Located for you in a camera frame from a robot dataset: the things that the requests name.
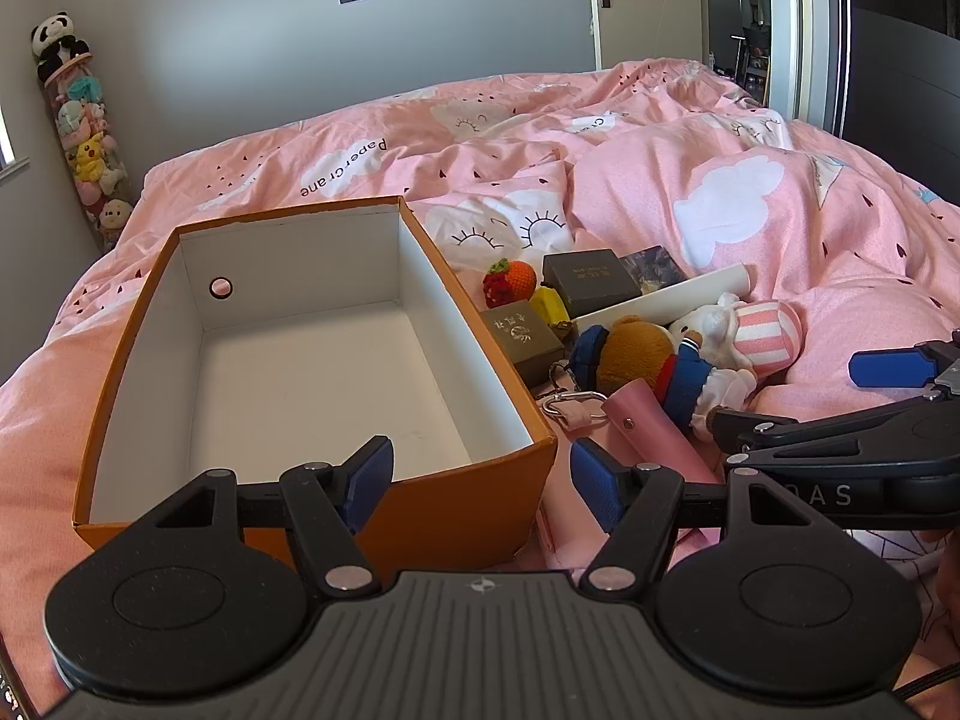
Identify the grey door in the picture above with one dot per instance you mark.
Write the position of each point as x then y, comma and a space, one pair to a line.
652, 7

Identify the white plush pink striped hat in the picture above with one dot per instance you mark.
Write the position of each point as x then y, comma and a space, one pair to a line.
757, 334

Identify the small yellow toy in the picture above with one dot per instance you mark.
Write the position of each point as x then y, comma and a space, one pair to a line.
547, 306

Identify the dark grey gift box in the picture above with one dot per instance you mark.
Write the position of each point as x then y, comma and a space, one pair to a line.
592, 277
521, 341

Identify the crocheted orange and strawberry charm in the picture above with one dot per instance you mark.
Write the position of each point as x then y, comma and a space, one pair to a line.
504, 279

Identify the pink printed blanket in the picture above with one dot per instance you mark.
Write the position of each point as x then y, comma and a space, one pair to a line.
637, 187

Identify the brown bear plush sailor outfit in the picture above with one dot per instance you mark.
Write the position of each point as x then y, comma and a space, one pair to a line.
637, 351

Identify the silver carabiner clip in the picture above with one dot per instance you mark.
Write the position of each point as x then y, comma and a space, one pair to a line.
562, 403

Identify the dark sliding wardrobe door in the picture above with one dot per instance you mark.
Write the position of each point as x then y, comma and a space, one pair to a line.
900, 52

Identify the white door frame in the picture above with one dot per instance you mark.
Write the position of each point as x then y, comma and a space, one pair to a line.
806, 22

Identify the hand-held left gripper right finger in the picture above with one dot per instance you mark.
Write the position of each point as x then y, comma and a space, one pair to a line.
592, 476

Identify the shiny dark card packet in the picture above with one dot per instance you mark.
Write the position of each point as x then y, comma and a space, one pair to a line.
652, 268

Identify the pink leather pouch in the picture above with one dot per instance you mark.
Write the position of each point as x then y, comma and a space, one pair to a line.
660, 431

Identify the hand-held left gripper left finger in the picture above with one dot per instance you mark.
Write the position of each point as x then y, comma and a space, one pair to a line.
371, 474

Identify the orange cardboard box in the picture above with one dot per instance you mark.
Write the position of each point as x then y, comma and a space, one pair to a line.
315, 360

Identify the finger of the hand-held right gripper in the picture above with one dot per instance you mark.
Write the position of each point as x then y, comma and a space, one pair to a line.
817, 439
892, 369

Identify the clear tube of plush toys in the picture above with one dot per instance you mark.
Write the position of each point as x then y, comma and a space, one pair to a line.
90, 150

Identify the panda plush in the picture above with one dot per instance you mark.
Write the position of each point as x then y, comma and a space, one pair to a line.
54, 37

